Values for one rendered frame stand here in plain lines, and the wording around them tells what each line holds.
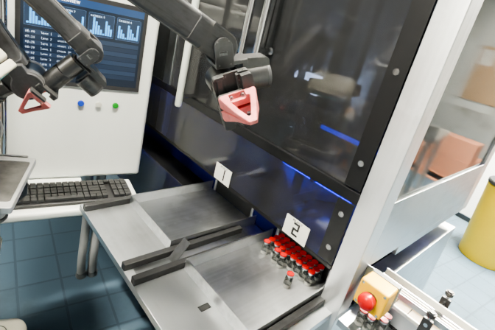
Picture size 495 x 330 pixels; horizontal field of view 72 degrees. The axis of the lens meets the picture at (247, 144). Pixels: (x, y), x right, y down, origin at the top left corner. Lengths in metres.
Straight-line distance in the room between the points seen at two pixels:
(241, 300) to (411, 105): 0.61
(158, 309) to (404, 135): 0.67
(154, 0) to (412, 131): 0.56
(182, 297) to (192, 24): 0.63
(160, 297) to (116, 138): 0.75
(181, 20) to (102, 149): 0.93
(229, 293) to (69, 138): 0.84
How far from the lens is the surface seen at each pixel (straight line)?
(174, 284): 0.95
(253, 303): 0.95
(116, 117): 1.43
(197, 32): 0.63
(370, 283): 0.91
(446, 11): 0.80
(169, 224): 1.14
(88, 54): 1.06
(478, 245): 3.78
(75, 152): 1.47
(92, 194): 1.35
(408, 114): 0.80
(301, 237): 0.99
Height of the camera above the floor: 1.53
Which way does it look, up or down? 20 degrees down
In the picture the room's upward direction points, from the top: 14 degrees clockwise
